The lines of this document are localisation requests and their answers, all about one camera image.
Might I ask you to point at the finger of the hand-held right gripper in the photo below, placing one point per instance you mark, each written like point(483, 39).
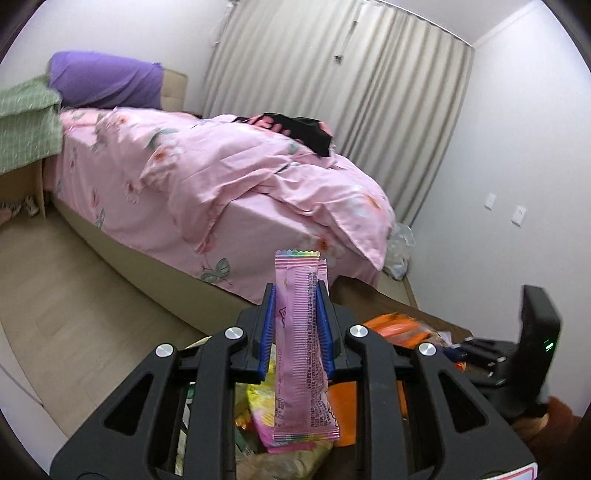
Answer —
point(491, 371)
point(480, 345)

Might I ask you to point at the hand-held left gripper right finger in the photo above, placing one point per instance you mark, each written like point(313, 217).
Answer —
point(325, 337)

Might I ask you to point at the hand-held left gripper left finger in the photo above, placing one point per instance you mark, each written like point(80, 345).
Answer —
point(267, 332)

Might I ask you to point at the pink striped wrapper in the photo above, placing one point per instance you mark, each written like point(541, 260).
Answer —
point(300, 323)

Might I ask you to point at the person's right forearm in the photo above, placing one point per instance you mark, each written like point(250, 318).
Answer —
point(554, 420)

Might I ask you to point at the orange snack bag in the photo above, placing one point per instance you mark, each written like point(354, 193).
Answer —
point(397, 328)

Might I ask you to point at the yellow biscuit packet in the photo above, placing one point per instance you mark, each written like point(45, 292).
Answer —
point(258, 410)

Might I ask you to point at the white plastic bag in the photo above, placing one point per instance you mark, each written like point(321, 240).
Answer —
point(399, 249)

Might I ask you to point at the pink floral duvet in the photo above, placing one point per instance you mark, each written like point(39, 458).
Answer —
point(254, 175)

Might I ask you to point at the bed with pink floral sheet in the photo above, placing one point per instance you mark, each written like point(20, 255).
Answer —
point(115, 194)

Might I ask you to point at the black garment with pink print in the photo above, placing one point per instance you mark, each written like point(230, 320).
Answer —
point(304, 129)

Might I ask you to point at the beige pleated curtain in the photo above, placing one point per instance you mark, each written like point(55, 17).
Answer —
point(369, 92)

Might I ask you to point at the beige headboard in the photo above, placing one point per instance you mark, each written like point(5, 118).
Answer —
point(174, 92)

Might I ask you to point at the white sneaker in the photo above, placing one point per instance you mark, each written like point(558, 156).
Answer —
point(31, 205)

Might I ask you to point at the wooden nightstand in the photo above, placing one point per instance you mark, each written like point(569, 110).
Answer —
point(18, 184)

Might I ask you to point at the purple pillow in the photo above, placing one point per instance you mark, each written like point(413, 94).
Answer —
point(106, 78)

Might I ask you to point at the green checked cloth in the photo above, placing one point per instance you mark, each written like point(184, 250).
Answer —
point(23, 124)

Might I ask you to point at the white wall socket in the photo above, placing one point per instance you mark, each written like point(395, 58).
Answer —
point(519, 215)
point(490, 201)

